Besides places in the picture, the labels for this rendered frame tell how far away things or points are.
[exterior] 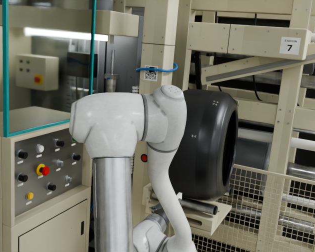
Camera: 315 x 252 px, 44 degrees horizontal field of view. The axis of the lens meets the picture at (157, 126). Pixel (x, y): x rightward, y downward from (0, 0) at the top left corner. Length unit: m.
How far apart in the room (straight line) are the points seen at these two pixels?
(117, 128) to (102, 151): 0.07
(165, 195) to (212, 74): 1.16
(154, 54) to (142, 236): 0.93
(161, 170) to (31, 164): 0.74
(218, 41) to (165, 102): 1.13
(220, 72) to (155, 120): 1.26
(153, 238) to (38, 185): 0.64
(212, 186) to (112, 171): 0.88
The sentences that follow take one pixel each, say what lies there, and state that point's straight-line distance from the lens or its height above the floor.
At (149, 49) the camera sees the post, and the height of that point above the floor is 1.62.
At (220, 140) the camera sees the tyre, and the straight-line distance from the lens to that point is 1.74.
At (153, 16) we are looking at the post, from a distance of 1.97.
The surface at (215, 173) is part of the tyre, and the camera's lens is 1.77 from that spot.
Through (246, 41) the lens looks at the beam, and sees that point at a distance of 2.07.
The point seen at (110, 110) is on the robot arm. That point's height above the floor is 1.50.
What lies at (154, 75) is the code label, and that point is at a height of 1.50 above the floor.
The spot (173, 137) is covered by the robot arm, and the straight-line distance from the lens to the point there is 1.08.
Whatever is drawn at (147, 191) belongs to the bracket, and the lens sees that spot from 1.98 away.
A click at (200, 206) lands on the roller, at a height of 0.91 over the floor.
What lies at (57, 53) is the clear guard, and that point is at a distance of 1.75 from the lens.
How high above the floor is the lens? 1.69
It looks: 13 degrees down
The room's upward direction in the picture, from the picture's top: 5 degrees clockwise
